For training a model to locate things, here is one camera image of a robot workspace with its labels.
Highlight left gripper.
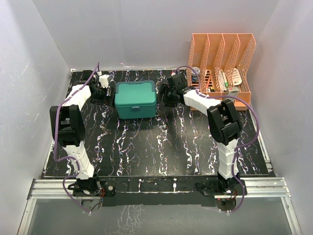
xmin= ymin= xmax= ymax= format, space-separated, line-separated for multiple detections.
xmin=92 ymin=85 xmax=116 ymax=108

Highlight green medicine kit box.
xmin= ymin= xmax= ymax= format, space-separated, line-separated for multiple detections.
xmin=114 ymin=80 xmax=157 ymax=119

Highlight white grey device box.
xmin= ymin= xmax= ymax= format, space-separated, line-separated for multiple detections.
xmin=225 ymin=87 xmax=240 ymax=97

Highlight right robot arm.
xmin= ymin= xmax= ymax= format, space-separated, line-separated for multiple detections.
xmin=157 ymin=74 xmax=242 ymax=195

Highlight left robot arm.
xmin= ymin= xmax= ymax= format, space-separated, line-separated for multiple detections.
xmin=49 ymin=70 xmax=114 ymax=196

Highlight blue lid round jar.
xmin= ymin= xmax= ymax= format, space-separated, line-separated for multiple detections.
xmin=191 ymin=67 xmax=201 ymax=82

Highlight orange file organizer rack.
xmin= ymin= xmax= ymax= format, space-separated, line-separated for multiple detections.
xmin=186 ymin=33 xmax=256 ymax=104

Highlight white tube packages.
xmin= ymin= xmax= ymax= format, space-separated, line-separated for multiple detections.
xmin=218 ymin=70 xmax=228 ymax=92

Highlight white blister card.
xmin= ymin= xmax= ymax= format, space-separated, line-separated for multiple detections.
xmin=231 ymin=68 xmax=243 ymax=86

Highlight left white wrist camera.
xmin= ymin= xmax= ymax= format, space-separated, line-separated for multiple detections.
xmin=97 ymin=71 xmax=111 ymax=88

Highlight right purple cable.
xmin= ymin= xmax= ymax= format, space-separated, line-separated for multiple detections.
xmin=171 ymin=65 xmax=260 ymax=212

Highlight purple cable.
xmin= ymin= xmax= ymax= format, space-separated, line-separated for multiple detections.
xmin=171 ymin=65 xmax=260 ymax=212
xmin=53 ymin=61 xmax=101 ymax=213

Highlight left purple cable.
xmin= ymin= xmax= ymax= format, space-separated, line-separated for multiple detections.
xmin=53 ymin=61 xmax=101 ymax=213

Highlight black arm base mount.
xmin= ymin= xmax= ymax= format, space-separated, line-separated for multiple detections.
xmin=72 ymin=176 xmax=247 ymax=207

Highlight aluminium frame rail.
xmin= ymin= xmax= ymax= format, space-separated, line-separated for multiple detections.
xmin=18 ymin=177 xmax=302 ymax=235

